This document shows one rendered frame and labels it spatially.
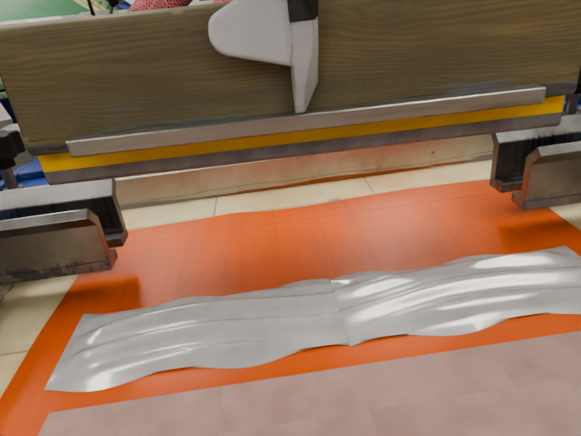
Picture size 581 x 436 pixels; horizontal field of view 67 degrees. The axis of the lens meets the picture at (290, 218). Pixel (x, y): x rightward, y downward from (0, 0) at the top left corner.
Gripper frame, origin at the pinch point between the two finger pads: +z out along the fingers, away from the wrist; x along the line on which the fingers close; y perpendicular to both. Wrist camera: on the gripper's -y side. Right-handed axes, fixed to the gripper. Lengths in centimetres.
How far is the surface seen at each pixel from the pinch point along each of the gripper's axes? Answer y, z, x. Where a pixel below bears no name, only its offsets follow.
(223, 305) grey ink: 7.4, 13.0, 4.9
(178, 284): 11.2, 13.7, 0.4
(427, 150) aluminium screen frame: -14.7, 11.4, -15.9
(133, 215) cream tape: 17.9, 13.7, -13.9
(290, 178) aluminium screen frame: 0.7, 12.6, -15.9
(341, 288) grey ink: -0.8, 12.9, 4.9
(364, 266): -3.1, 13.6, 1.6
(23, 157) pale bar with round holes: 31.3, 8.3, -22.7
